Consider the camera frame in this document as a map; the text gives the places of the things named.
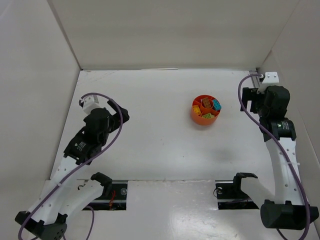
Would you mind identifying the teal long lego brick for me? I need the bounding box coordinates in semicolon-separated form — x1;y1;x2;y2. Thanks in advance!
212;99;222;112

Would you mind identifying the lime green lego brick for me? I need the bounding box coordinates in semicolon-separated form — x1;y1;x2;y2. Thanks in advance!
201;112;215;119

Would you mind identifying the brown lego brick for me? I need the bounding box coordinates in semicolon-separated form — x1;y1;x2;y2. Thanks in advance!
201;97;212;109

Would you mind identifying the yellow orange long lego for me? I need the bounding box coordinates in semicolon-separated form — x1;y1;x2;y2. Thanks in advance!
192;105;202;116

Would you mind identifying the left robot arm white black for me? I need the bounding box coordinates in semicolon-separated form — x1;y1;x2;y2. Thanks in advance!
15;96;130;240

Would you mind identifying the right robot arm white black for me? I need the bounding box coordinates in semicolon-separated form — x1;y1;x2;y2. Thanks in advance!
235;85;319;230

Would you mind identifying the orange round divided container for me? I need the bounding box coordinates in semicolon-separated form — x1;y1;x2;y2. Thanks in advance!
190;94;221;126

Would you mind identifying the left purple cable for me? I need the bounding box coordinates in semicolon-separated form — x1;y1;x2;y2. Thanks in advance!
17;92;124;240

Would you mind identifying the purple cable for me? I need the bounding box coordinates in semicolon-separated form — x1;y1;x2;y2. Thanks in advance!
17;92;124;240
237;73;312;240

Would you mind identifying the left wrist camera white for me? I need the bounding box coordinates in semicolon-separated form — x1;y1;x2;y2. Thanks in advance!
78;95;100;115

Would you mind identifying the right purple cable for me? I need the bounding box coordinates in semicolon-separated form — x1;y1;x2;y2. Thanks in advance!
237;73;312;240

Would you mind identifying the aluminium rail right side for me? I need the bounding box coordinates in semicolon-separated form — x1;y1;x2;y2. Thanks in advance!
249;70;260;88

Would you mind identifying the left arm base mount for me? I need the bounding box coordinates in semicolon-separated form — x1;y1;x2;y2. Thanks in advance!
88;172;128;211

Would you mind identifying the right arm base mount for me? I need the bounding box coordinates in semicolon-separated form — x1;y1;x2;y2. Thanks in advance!
213;172;259;210

